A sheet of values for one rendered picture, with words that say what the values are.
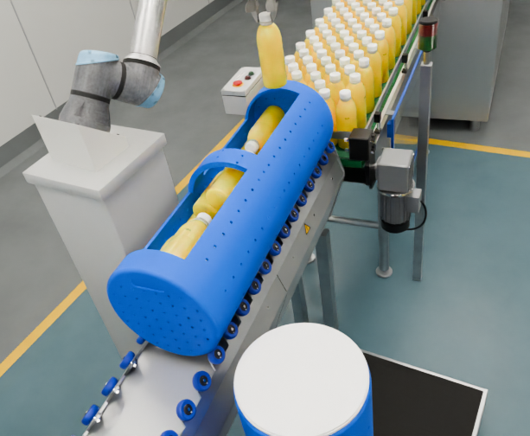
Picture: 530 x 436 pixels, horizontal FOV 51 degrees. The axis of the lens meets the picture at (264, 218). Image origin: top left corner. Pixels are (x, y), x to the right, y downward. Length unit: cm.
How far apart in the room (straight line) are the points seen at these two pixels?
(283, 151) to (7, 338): 198
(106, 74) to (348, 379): 111
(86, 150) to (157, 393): 73
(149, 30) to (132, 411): 111
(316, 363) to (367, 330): 139
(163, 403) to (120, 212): 64
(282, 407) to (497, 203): 233
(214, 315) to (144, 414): 29
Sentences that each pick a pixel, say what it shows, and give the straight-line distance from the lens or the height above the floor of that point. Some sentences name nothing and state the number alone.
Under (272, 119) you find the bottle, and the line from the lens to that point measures 178.
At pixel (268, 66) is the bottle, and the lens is 165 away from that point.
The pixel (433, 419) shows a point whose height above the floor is 15.
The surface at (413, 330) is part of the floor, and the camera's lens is 257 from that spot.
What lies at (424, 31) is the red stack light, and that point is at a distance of 206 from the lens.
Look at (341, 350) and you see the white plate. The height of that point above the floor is 104.
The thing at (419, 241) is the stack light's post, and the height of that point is 25.
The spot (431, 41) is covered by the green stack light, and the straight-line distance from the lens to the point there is 208.
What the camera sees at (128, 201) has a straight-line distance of 175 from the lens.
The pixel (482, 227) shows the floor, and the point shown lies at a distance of 310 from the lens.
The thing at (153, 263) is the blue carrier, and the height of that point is 123.
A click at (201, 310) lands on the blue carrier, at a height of 115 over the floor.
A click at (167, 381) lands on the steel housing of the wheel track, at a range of 137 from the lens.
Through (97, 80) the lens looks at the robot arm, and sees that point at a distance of 173.
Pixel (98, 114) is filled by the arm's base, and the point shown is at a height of 129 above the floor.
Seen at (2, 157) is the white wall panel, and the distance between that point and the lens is 450.
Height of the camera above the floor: 200
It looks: 39 degrees down
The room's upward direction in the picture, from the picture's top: 11 degrees counter-clockwise
